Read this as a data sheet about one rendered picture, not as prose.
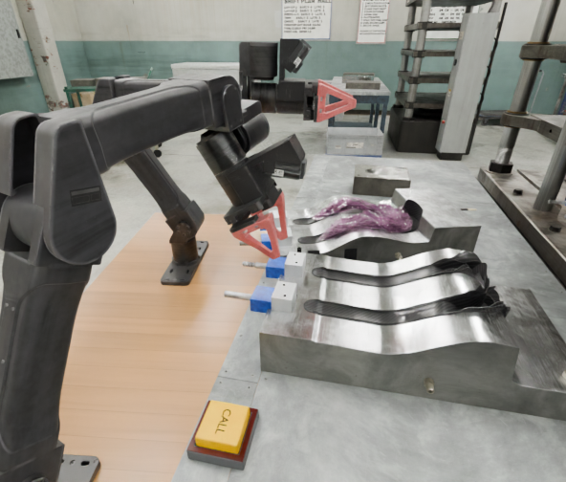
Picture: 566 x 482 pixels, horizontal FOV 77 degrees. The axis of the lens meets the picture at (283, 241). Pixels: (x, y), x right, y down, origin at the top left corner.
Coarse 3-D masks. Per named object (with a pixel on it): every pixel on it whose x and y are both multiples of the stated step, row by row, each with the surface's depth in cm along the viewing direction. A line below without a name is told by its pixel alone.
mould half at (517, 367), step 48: (336, 288) 68; (384, 288) 69; (432, 288) 63; (288, 336) 57; (336, 336) 57; (384, 336) 58; (432, 336) 54; (480, 336) 51; (528, 336) 61; (384, 384) 58; (480, 384) 54; (528, 384) 52
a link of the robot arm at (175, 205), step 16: (128, 160) 77; (144, 160) 77; (144, 176) 79; (160, 176) 79; (160, 192) 81; (176, 192) 82; (176, 208) 81; (192, 208) 85; (176, 224) 83; (192, 224) 83
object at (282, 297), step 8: (256, 288) 65; (264, 288) 65; (272, 288) 65; (280, 288) 63; (288, 288) 63; (232, 296) 65; (240, 296) 65; (248, 296) 65; (256, 296) 63; (264, 296) 63; (272, 296) 61; (280, 296) 61; (288, 296) 61; (256, 304) 63; (264, 304) 63; (272, 304) 62; (280, 304) 61; (288, 304) 61; (264, 312) 63; (288, 312) 62
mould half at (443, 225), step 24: (408, 192) 105; (432, 192) 105; (288, 216) 104; (312, 216) 103; (336, 216) 97; (432, 216) 91; (456, 216) 91; (336, 240) 88; (360, 240) 85; (384, 240) 86; (408, 240) 87; (432, 240) 87; (456, 240) 88
